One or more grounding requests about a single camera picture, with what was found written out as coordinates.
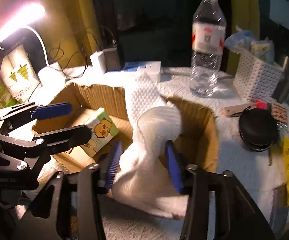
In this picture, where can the yellow curtain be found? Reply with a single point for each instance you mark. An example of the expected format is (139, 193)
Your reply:
(70, 31)

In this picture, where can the black round zip case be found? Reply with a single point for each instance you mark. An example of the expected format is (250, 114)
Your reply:
(258, 129)

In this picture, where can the clear plastic water bottle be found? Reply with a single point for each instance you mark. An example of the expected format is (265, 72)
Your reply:
(208, 36)

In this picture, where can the paper cups package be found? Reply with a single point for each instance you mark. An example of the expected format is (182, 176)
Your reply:
(18, 74)

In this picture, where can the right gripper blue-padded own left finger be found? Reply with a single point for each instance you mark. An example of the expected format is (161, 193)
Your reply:
(94, 180)

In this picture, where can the red dotted card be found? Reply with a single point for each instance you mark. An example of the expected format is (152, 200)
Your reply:
(279, 113)

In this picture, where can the green bear tissue pack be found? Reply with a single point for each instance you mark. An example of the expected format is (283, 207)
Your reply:
(103, 131)

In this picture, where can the white desk lamp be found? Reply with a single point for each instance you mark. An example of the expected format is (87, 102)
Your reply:
(19, 22)

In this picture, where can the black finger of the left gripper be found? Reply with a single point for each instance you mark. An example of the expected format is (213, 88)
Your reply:
(65, 139)

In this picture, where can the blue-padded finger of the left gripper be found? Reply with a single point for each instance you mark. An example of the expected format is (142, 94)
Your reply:
(52, 111)

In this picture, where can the white perforated basket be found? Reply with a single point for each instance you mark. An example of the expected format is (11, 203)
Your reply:
(256, 79)

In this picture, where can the white fluffy towel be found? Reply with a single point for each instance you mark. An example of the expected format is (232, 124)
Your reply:
(144, 182)

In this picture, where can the steel thermos cup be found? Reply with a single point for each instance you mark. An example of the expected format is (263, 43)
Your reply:
(282, 89)

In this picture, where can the white charger plug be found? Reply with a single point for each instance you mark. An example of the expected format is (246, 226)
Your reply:
(98, 62)

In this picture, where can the white power strip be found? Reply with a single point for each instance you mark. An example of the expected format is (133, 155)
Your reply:
(151, 68)

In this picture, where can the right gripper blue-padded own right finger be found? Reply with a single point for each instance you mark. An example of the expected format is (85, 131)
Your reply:
(236, 214)

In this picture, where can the white table cloth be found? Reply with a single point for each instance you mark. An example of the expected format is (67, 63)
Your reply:
(122, 221)

